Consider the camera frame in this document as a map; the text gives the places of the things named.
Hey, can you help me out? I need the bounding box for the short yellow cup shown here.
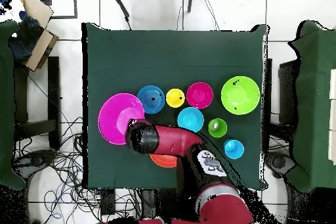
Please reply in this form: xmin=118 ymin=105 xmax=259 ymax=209
xmin=165 ymin=88 xmax=186 ymax=108

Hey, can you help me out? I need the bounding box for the dark blue bowl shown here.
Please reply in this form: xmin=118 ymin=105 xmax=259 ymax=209
xmin=136 ymin=85 xmax=166 ymax=115

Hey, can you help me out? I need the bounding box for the large pink bowl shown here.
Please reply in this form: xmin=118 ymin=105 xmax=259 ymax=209
xmin=97 ymin=93 xmax=146 ymax=146

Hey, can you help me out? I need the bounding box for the stack of white boxes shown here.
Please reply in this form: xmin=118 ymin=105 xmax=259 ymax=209
xmin=327 ymin=68 xmax=336 ymax=166

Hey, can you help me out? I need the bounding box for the small light blue bowl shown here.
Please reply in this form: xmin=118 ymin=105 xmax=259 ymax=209
xmin=177 ymin=106 xmax=205 ymax=133

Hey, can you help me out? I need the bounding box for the small red bowl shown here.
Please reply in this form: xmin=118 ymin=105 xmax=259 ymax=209
xmin=186 ymin=81 xmax=214 ymax=110

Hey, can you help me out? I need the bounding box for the dark green table cloth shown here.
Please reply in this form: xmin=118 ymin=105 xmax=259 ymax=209
xmin=81 ymin=22 xmax=270 ymax=190

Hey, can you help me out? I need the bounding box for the orange bowl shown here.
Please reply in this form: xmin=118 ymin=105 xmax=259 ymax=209
xmin=148 ymin=153 xmax=179 ymax=169

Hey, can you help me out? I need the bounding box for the green cup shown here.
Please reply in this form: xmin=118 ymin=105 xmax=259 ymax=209
xmin=207 ymin=118 xmax=228 ymax=139

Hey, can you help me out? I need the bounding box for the large green bowl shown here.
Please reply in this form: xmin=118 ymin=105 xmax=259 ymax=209
xmin=220 ymin=76 xmax=261 ymax=116

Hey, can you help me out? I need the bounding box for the blue cup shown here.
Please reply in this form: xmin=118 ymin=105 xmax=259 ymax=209
xmin=223 ymin=139 xmax=245 ymax=160

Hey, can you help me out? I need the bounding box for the black chair base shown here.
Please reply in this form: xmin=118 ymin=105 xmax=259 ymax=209
xmin=264 ymin=151 xmax=297 ymax=180
xmin=12 ymin=149 xmax=57 ymax=177

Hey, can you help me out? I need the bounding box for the cardboard box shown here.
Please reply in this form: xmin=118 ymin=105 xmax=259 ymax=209
xmin=18 ymin=0 xmax=60 ymax=72

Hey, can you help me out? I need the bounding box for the green cloth side table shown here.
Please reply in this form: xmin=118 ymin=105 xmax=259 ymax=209
xmin=0 ymin=20 xmax=27 ymax=190
xmin=287 ymin=20 xmax=336 ymax=193

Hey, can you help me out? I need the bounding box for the dark blue cloth bag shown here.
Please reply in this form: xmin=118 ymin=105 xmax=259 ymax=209
xmin=7 ymin=11 xmax=44 ymax=63

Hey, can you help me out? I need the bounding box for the tangle of floor cables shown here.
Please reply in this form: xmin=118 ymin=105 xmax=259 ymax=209
xmin=12 ymin=116 xmax=144 ymax=224

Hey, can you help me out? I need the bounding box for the black bench frame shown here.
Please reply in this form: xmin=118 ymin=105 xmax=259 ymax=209
xmin=14 ymin=55 xmax=62 ymax=151

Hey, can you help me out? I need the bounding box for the black square frame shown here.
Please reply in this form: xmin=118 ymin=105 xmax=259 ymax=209
xmin=39 ymin=0 xmax=78 ymax=20

